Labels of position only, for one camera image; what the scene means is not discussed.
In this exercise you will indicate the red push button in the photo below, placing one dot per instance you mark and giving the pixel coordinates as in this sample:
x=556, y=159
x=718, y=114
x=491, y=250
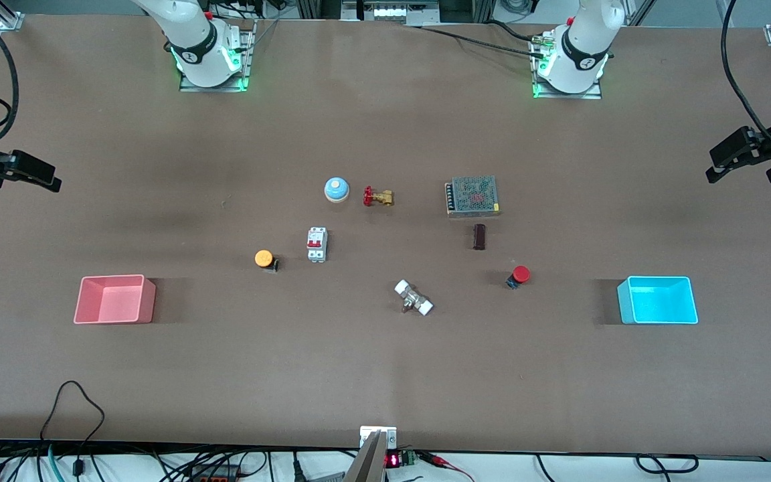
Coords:
x=521, y=273

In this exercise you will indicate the yellow push button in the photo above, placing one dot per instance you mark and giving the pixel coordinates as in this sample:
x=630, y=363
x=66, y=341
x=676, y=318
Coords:
x=264, y=258

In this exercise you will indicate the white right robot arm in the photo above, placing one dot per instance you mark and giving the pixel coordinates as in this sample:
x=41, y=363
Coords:
x=191, y=40

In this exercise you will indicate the pink plastic bin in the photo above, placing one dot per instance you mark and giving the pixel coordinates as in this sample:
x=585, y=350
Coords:
x=114, y=301

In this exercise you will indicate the cyan plastic bin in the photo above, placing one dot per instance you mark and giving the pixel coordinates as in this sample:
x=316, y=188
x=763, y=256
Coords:
x=656, y=304

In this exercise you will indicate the metal mesh power supply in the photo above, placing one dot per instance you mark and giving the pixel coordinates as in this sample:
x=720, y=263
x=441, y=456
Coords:
x=472, y=196

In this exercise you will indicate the dark brown rectangular block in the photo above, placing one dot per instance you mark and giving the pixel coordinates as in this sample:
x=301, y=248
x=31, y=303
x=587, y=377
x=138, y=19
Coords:
x=479, y=236

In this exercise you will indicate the white circuit breaker red switches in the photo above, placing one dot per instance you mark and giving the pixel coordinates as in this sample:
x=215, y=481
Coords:
x=316, y=244

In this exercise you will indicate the blue call bell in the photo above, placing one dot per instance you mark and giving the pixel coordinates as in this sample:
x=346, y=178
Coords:
x=336, y=189

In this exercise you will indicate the white metal pipe fitting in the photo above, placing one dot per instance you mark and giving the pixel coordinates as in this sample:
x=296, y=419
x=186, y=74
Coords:
x=413, y=298

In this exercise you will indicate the red alligator clip lead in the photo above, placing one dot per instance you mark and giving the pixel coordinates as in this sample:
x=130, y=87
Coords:
x=440, y=461

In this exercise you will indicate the grey metal bar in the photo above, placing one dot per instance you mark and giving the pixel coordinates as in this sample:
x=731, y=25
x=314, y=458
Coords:
x=367, y=465

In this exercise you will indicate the red digit display module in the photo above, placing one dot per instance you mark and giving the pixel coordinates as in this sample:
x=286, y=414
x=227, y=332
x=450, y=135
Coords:
x=393, y=460

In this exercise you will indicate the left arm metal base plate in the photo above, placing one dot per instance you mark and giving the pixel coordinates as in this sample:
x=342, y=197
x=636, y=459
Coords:
x=579, y=96

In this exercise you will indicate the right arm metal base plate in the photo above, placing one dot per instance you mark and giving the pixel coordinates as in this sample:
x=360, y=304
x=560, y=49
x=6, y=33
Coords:
x=215, y=88

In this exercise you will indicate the silver metal frame fixture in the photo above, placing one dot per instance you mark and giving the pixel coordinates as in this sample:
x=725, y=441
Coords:
x=389, y=10

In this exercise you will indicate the silver metal bracket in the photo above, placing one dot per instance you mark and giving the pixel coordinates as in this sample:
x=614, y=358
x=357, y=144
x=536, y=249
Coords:
x=367, y=434

